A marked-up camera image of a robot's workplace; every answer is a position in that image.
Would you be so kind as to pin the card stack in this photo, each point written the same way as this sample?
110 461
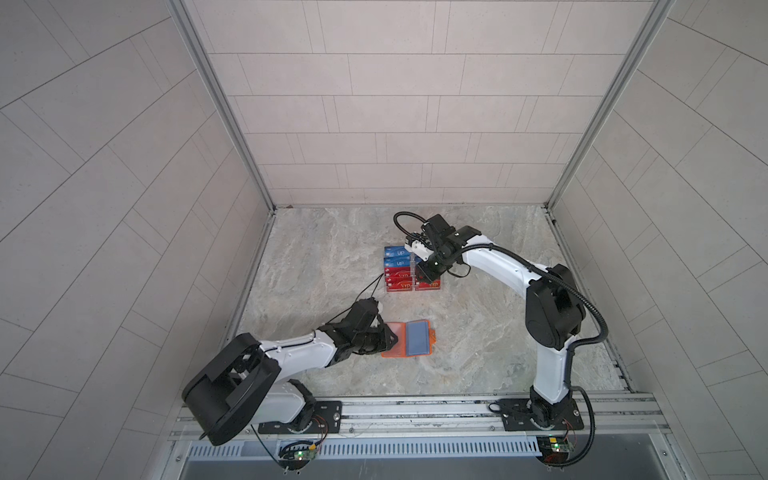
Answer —
397 265
429 282

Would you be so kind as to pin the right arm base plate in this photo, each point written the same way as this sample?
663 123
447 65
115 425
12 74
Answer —
519 415

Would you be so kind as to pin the right green circuit board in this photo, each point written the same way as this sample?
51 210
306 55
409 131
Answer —
554 450

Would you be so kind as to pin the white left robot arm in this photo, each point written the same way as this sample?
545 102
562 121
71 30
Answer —
252 381

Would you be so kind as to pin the aluminium corner post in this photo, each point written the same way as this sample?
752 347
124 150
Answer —
180 14
647 32

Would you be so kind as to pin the right card stack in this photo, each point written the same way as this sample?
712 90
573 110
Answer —
429 282

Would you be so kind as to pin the aluminium corner post left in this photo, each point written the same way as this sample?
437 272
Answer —
180 14

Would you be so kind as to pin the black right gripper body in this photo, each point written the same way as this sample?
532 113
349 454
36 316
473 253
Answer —
436 264

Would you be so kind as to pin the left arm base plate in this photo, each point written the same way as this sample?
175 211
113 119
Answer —
320 417

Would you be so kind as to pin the aluminium corner post right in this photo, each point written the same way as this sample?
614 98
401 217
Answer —
647 32

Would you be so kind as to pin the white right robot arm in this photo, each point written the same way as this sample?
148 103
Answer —
558 317

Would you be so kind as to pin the left green circuit board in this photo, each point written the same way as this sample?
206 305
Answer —
297 455

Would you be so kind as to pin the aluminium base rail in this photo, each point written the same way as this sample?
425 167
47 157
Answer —
615 412

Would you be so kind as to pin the green circuit board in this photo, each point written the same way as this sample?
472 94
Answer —
297 455
554 450

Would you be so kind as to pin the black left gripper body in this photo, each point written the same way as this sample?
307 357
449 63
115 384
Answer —
370 342

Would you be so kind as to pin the orange card holder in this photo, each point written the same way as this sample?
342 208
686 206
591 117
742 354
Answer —
415 338

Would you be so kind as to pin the left card stack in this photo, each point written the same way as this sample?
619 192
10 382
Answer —
397 265

